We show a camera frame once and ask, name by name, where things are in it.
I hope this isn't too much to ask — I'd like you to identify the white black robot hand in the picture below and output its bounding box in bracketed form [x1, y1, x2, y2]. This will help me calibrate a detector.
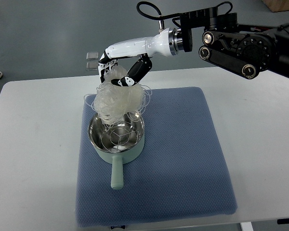
[98, 28, 183, 87]

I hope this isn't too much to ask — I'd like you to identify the white vermicelli bundle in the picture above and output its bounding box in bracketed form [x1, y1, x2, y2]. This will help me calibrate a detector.
[84, 65, 152, 130]

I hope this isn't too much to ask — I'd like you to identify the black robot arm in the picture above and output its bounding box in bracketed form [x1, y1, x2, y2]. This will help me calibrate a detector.
[177, 7, 289, 79]

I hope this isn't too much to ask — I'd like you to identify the mint green steel pot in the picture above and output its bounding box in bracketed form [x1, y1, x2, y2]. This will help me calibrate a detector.
[88, 112, 145, 190]

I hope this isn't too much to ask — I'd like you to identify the upper clear floor tile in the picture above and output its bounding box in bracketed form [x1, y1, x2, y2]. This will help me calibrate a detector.
[86, 51, 99, 60]

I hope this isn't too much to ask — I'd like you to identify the clear floor tile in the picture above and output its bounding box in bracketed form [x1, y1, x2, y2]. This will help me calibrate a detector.
[86, 61, 99, 71]
[86, 51, 99, 60]

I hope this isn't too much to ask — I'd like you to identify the lower clear floor tile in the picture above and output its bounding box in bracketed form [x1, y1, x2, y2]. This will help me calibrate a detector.
[86, 61, 99, 71]

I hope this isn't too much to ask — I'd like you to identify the wooden box corner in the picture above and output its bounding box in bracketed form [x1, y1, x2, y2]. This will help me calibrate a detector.
[262, 0, 289, 13]

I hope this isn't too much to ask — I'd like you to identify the blue quilted mat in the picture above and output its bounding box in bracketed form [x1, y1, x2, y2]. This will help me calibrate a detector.
[76, 87, 237, 227]

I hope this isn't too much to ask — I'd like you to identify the white table leg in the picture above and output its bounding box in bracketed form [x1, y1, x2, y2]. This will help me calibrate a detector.
[240, 222, 254, 231]

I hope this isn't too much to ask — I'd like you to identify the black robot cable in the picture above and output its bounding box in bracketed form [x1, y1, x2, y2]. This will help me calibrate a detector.
[136, 1, 235, 23]

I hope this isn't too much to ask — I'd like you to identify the wire steaming rack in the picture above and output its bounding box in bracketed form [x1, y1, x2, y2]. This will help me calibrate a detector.
[100, 122, 143, 153]

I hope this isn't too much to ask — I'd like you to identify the black bracket under table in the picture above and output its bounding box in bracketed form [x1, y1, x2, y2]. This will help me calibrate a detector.
[277, 218, 289, 225]

